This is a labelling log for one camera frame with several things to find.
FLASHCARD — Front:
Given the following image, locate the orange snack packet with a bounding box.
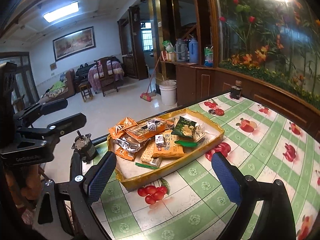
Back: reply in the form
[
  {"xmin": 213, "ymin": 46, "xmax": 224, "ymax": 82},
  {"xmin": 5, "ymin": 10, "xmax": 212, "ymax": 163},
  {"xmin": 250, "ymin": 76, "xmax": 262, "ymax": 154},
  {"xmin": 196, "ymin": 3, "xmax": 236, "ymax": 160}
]
[{"xmin": 115, "ymin": 147, "xmax": 136, "ymax": 161}]

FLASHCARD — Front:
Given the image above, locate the silver foil packet front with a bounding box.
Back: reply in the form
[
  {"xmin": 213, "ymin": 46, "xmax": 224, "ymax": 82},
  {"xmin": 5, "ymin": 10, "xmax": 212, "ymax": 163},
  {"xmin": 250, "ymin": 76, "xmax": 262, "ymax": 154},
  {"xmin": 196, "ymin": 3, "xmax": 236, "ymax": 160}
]
[{"xmin": 113, "ymin": 134, "xmax": 147, "ymax": 153}]

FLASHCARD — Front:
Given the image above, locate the Weidan soda cracker pack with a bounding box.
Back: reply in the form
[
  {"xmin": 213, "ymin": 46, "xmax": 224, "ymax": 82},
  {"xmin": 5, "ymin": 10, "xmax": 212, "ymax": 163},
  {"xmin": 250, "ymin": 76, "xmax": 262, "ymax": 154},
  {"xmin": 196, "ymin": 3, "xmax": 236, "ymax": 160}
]
[{"xmin": 134, "ymin": 135, "xmax": 199, "ymax": 170}]

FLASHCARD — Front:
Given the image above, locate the clear bag with calligraphy label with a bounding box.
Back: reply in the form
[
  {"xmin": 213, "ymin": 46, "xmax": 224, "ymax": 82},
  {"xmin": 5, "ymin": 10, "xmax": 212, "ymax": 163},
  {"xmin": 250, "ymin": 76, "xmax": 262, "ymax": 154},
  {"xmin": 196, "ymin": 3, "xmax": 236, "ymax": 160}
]
[{"xmin": 193, "ymin": 124, "xmax": 206, "ymax": 142}]

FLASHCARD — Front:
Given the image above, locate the orange cracker pack with barcode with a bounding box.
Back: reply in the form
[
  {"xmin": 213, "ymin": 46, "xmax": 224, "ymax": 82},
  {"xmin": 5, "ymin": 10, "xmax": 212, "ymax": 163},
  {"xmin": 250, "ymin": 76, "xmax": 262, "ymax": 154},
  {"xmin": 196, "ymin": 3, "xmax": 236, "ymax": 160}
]
[{"xmin": 125, "ymin": 118, "xmax": 174, "ymax": 142}]

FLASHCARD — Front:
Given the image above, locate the dark green snack packet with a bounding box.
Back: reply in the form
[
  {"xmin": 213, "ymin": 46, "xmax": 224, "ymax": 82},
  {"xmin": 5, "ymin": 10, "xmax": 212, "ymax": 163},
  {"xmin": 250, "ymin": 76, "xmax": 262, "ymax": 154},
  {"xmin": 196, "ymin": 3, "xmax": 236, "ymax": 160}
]
[{"xmin": 171, "ymin": 116, "xmax": 196, "ymax": 138}]

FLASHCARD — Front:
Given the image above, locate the large yellow biscuit pack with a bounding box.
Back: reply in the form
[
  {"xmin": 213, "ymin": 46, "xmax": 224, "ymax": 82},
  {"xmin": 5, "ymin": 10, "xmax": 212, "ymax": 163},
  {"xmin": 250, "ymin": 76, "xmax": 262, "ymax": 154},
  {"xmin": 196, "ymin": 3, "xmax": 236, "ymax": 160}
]
[{"xmin": 152, "ymin": 129, "xmax": 185, "ymax": 158}]

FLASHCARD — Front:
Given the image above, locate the small orange chip bag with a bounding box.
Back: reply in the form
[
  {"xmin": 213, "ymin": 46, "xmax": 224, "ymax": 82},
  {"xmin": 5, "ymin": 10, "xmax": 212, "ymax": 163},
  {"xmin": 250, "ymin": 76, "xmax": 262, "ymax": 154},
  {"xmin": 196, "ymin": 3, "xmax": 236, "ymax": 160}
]
[{"xmin": 108, "ymin": 117, "xmax": 137, "ymax": 140}]

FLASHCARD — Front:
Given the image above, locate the person's left hand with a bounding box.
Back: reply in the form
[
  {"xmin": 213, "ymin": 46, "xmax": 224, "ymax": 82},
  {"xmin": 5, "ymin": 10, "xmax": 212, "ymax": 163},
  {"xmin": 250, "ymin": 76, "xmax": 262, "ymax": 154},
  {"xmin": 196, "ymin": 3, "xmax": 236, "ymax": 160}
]
[{"xmin": 5, "ymin": 164, "xmax": 42, "ymax": 205}]

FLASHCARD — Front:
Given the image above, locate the brown sofa with cushions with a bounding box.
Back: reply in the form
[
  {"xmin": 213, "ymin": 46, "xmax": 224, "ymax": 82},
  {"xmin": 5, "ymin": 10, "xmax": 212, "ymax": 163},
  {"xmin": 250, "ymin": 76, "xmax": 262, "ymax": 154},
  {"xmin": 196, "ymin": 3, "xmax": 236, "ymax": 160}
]
[{"xmin": 39, "ymin": 69, "xmax": 76, "ymax": 103}]

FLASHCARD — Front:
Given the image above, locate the small wooden stool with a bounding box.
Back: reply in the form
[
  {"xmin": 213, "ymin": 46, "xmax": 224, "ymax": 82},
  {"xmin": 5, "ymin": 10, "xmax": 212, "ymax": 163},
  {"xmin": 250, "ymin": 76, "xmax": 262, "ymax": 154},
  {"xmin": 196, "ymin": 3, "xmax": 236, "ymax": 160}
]
[{"xmin": 78, "ymin": 81, "xmax": 93, "ymax": 102}]

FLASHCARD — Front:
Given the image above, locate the yellow-rimmed white foam tray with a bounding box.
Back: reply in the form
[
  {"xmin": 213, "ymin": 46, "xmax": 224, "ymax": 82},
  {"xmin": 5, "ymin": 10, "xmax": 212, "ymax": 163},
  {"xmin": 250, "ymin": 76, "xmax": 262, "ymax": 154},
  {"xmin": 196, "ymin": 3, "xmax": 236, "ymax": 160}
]
[{"xmin": 107, "ymin": 108, "xmax": 225, "ymax": 191}]

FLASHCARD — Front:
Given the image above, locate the green plaid fruit tablecloth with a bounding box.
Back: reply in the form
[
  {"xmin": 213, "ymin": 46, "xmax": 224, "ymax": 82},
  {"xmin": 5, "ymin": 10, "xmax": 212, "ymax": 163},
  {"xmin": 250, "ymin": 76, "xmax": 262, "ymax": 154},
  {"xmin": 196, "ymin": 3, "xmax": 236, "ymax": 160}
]
[{"xmin": 92, "ymin": 95, "xmax": 319, "ymax": 239}]

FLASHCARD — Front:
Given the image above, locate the wooden chair with cloth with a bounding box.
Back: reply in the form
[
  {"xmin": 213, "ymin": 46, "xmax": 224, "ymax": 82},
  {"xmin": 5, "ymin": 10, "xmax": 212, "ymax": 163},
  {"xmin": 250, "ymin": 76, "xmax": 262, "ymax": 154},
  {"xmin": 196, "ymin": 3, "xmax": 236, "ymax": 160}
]
[{"xmin": 88, "ymin": 56, "xmax": 124, "ymax": 96}]

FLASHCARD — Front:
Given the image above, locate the red broom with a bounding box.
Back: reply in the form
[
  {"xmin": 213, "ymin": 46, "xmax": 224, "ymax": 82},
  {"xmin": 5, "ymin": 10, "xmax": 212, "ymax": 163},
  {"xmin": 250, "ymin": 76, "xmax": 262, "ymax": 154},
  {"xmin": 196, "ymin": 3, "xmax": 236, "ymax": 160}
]
[{"xmin": 140, "ymin": 57, "xmax": 161, "ymax": 102}]

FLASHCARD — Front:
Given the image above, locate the dark ink bottle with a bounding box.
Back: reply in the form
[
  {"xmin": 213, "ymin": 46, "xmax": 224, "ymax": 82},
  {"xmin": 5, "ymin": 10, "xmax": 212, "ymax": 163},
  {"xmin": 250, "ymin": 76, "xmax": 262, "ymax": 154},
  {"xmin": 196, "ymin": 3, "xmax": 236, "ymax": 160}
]
[{"xmin": 230, "ymin": 80, "xmax": 242, "ymax": 100}]

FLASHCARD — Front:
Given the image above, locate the ceiling fluorescent light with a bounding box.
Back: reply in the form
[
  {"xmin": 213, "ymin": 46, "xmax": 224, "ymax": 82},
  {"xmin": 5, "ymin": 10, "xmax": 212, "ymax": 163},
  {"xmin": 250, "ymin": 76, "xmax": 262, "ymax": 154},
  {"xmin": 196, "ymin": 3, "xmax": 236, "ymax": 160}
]
[{"xmin": 43, "ymin": 2, "xmax": 79, "ymax": 23}]

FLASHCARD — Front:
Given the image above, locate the white plastic bucket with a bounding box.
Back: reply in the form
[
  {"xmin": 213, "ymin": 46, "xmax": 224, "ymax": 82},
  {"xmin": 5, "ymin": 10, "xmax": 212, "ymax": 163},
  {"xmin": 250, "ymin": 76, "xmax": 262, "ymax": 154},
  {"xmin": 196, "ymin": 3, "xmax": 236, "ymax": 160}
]
[{"xmin": 159, "ymin": 80, "xmax": 177, "ymax": 106}]

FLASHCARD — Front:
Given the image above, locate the grey thermos jug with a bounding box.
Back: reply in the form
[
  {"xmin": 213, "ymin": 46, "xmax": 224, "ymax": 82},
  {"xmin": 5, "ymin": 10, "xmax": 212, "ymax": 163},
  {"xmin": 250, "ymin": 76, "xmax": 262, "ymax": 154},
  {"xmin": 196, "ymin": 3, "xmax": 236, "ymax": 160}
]
[{"xmin": 174, "ymin": 38, "xmax": 187, "ymax": 62}]

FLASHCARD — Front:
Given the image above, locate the blue thermos jug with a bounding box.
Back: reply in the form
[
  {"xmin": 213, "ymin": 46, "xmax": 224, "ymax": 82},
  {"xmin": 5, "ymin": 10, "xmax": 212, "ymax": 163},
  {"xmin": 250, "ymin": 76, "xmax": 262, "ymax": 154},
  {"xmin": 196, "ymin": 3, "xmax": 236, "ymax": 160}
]
[{"xmin": 189, "ymin": 38, "xmax": 199, "ymax": 63}]

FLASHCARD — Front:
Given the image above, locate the flower display glass case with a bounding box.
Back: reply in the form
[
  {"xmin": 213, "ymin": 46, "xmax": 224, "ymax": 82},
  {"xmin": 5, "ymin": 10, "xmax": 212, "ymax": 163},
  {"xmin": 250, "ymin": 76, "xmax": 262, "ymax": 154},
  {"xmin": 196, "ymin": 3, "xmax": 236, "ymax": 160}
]
[{"xmin": 213, "ymin": 0, "xmax": 319, "ymax": 107}]

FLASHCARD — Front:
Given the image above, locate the framed wall painting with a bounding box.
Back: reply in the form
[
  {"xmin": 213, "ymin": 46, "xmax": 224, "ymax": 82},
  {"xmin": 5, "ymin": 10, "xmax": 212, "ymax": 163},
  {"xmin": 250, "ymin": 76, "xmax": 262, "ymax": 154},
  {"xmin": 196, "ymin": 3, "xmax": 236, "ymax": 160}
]
[{"xmin": 53, "ymin": 26, "xmax": 96, "ymax": 61}]

